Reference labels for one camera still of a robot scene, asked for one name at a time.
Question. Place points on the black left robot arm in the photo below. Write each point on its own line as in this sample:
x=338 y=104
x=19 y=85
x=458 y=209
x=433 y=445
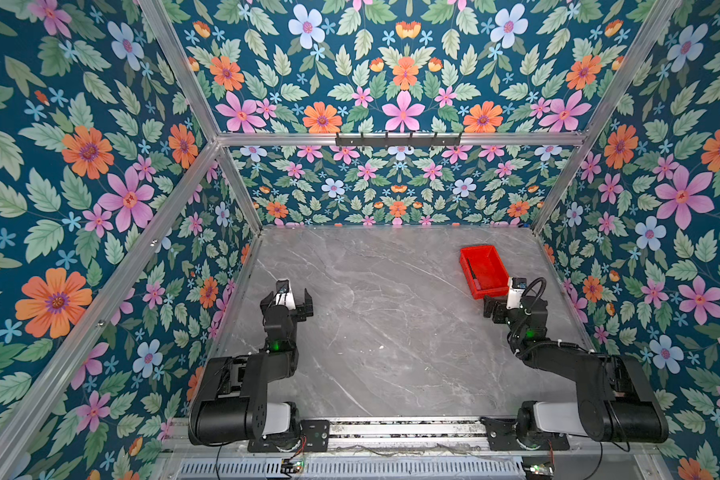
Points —
x=231 y=402

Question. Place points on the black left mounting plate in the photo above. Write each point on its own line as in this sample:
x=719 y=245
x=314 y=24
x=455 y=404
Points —
x=305 y=436

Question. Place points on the red handled screwdriver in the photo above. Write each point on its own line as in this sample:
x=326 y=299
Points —
x=473 y=274

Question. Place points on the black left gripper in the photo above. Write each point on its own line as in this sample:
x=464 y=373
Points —
x=300 y=312

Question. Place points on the red plastic bin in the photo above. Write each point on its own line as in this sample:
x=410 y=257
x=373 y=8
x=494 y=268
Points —
x=489 y=268

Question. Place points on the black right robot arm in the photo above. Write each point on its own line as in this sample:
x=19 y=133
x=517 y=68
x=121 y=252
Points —
x=614 y=400

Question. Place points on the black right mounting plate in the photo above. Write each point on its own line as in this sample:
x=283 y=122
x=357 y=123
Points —
x=505 y=434

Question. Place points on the black wall hook rail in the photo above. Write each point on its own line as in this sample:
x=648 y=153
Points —
x=387 y=139

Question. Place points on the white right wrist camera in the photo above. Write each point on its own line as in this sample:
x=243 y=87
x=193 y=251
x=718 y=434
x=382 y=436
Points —
x=516 y=289

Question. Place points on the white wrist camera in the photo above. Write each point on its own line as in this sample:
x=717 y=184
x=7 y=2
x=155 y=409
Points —
x=516 y=289
x=283 y=295

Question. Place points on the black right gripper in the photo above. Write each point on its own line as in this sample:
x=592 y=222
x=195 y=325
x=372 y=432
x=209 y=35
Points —
x=501 y=306

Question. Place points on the white perforated cable tray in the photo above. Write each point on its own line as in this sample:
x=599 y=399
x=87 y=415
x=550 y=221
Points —
x=353 y=468

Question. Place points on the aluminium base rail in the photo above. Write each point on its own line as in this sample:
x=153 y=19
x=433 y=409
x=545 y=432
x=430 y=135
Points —
x=398 y=436

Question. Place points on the black mounting plate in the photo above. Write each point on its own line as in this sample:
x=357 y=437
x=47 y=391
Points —
x=505 y=434
x=305 y=436

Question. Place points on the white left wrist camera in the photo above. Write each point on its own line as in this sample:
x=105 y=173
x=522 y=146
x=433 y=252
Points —
x=283 y=295

